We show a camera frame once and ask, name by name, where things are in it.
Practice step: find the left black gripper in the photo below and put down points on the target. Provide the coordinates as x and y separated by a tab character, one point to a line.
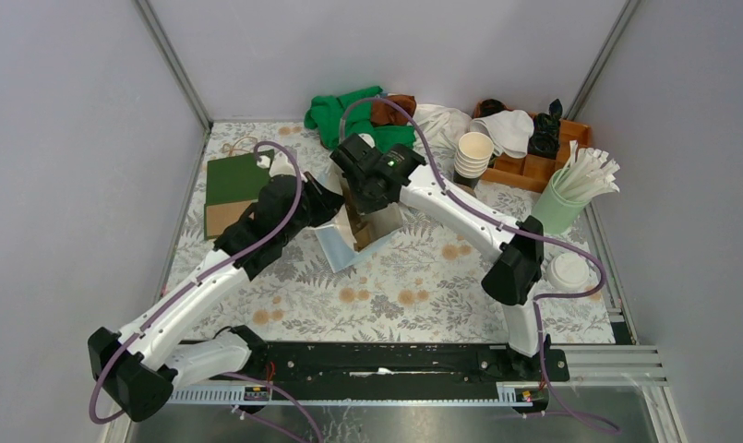
329	204

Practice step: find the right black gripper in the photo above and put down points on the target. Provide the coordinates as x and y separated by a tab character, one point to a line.
364	207

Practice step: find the cardboard cup carrier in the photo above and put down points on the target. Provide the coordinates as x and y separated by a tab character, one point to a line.
365	228

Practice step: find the light blue paper bag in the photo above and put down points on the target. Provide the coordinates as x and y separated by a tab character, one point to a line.
335	235

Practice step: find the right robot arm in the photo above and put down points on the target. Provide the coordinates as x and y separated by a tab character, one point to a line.
515	249

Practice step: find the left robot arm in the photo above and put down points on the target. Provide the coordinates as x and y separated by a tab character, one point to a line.
136	367

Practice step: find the green paper bag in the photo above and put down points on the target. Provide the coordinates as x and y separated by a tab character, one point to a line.
232	186

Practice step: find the brown cloth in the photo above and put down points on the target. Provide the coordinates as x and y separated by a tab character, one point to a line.
383	114

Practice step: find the green cloth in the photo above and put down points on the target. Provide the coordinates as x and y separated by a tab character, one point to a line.
326	112

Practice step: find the stack of paper cups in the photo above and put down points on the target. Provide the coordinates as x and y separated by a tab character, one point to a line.
472	157

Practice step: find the white cloth on tray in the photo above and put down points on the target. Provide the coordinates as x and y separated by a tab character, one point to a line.
510	132

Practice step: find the wooden compartment tray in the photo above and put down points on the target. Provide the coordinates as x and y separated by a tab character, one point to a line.
533	172

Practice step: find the black plastic bags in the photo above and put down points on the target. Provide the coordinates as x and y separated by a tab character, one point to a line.
544	142

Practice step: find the green straw holder cup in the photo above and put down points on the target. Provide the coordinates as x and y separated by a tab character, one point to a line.
555	212

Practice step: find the white wrapped straws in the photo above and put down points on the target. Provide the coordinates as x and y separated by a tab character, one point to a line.
588	173

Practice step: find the white cup lid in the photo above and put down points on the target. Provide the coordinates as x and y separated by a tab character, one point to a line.
568	272

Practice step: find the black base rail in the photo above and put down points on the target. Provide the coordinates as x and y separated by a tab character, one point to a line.
390	371

